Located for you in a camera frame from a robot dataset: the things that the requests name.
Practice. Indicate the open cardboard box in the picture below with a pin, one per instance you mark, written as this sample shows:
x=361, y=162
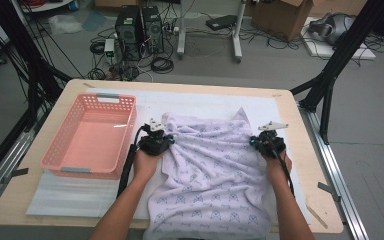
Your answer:
x=280, y=18

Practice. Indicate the aluminium rail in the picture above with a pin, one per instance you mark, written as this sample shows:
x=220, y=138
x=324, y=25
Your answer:
x=6, y=163
x=336, y=166

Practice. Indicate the flat black device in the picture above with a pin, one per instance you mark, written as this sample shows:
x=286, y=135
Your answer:
x=220, y=22

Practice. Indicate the clear plastic bag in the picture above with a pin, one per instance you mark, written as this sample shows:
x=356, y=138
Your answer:
x=65, y=24

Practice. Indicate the pink plastic basket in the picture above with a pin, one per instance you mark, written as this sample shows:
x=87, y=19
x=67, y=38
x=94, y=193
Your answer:
x=90, y=140

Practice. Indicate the small white device green light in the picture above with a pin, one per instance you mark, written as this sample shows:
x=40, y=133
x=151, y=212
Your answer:
x=109, y=48

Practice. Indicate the white power strip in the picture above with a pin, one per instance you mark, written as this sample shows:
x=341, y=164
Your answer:
x=172, y=29

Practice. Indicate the narrow black computer tower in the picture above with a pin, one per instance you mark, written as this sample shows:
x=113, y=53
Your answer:
x=153, y=30

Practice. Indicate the low cardboard box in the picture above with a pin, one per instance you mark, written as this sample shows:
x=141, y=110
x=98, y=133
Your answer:
x=115, y=2

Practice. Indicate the white flat board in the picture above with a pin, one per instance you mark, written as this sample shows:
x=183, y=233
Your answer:
x=323, y=50

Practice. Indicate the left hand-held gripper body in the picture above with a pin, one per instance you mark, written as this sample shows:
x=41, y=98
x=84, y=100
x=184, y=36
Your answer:
x=153, y=143

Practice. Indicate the grey metal bracket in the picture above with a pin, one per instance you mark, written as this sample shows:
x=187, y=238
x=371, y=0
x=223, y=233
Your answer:
x=328, y=190
x=16, y=173

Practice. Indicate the lilac patterned towel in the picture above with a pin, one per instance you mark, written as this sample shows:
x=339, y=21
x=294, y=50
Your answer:
x=210, y=180

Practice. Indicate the round white table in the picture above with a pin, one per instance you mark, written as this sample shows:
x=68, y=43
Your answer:
x=50, y=6

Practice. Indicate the flat cardboard sheet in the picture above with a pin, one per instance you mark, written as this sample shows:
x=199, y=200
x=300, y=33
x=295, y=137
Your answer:
x=340, y=6

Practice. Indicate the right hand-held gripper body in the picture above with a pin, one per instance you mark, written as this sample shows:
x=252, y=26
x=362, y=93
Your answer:
x=270, y=143

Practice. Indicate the blue-grey sheet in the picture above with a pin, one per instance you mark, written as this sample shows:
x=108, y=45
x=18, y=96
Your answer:
x=94, y=20

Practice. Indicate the wide black computer tower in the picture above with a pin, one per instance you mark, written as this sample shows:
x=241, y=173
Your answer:
x=128, y=33

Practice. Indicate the thin wooden stick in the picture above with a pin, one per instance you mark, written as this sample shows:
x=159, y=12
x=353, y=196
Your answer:
x=317, y=216

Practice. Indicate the grey rounded device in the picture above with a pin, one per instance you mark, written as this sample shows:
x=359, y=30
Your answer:
x=335, y=26

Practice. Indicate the white metal stand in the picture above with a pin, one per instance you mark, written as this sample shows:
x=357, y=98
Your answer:
x=181, y=33

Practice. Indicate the person's left hand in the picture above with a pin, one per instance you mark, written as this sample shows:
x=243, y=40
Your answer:
x=146, y=166

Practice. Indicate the person's right hand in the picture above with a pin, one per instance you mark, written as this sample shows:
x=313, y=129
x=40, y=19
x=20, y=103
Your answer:
x=276, y=168

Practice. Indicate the black metal frame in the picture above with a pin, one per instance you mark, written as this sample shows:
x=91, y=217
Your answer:
x=340, y=56
x=23, y=50

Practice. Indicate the white grid mat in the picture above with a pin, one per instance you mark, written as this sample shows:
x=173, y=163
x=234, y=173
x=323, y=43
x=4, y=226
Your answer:
x=193, y=103

